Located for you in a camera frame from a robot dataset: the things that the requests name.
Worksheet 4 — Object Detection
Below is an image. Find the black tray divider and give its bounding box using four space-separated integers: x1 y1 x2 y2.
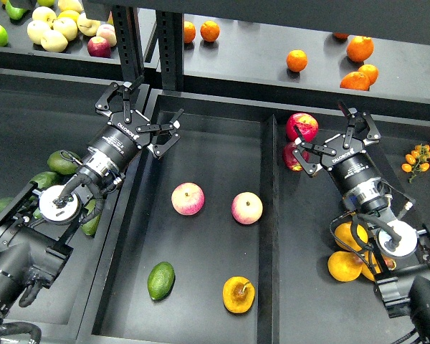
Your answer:
257 115 280 343

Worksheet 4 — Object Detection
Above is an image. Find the orange on shelf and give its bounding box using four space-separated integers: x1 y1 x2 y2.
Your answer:
286 49 307 72
200 20 220 42

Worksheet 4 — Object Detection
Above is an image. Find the yellow pear upper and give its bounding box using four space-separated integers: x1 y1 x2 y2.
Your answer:
334 221 368 251

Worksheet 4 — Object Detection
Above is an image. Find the black perforated shelf post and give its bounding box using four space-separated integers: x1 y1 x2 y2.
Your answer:
156 10 184 91
112 5 144 82

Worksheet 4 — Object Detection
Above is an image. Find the pale yellow pear front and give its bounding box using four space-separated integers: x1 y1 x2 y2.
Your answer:
40 30 68 52

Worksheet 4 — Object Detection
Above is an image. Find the pink apple left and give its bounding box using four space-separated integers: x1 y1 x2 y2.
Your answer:
171 182 205 216

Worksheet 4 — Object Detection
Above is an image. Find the orange right small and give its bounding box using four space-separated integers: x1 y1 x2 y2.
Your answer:
358 64 379 85

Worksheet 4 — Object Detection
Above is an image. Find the red apple on shelf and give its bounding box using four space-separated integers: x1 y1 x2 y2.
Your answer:
87 36 111 58

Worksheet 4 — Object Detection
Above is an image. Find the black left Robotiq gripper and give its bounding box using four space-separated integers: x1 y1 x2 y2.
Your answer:
88 75 185 169

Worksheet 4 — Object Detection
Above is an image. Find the pale yellow pear left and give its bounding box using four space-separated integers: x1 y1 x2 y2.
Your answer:
27 20 52 45

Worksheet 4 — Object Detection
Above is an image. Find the orange half hidden left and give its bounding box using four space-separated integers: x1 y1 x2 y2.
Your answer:
183 21 196 44

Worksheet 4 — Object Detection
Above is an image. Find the yellow pear with stem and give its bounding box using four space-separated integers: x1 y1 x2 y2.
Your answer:
222 276 256 314

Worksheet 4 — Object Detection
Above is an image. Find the green pepper on shelf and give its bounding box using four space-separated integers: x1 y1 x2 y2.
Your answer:
5 1 28 21

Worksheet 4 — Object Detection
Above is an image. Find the orange cherry tomato bunch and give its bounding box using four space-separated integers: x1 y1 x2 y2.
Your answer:
401 144 430 183

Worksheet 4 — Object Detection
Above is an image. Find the pink peach on shelf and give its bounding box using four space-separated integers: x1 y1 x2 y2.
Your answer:
96 24 117 47

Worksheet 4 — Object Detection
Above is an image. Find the black perforated shelf post left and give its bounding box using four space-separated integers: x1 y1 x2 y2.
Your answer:
112 5 144 82

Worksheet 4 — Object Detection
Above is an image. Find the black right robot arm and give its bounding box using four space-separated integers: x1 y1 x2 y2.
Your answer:
288 102 430 343

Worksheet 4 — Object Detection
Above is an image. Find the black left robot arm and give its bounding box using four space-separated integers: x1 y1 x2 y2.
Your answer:
0 78 180 343

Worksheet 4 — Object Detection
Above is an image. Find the orange right front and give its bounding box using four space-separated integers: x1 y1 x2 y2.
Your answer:
340 71 371 91

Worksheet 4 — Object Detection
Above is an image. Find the large red apple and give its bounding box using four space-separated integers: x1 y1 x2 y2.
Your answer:
285 113 319 142

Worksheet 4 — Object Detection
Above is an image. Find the orange on shelf centre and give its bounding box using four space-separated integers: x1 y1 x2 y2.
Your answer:
286 49 307 72

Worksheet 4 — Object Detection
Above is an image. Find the large orange right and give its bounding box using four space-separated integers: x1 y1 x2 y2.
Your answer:
346 36 374 62

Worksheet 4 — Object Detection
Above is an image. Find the orange on shelf left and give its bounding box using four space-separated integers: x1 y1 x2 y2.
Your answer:
200 20 220 42

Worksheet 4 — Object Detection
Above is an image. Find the black perforated shelf post right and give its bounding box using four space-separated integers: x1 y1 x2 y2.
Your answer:
156 10 184 91

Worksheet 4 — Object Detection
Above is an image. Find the black left tray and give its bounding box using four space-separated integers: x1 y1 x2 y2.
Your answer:
0 69 147 343

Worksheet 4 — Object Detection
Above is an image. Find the black tray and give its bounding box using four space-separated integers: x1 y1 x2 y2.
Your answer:
0 69 147 343
75 89 430 344

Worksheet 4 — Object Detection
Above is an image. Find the dark red apple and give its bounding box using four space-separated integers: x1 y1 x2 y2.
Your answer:
282 142 303 171

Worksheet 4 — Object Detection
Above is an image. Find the pink apple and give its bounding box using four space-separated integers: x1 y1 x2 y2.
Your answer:
231 192 263 225
171 182 205 216

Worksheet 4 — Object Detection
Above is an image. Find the pink apple right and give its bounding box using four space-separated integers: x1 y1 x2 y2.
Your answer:
231 192 263 225

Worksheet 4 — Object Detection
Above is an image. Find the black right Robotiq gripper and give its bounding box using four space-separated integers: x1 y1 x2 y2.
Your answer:
292 100 381 195

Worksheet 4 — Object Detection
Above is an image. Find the pale yellow pear right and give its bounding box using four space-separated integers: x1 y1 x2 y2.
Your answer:
77 13 101 37

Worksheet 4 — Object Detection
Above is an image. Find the yellow pear lower middle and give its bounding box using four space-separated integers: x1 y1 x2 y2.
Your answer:
361 252 397 282

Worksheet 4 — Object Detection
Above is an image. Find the pale yellow pear centre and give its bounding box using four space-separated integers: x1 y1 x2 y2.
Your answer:
53 17 78 42

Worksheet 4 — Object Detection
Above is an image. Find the black centre tray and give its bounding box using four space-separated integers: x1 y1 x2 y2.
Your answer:
75 89 430 344

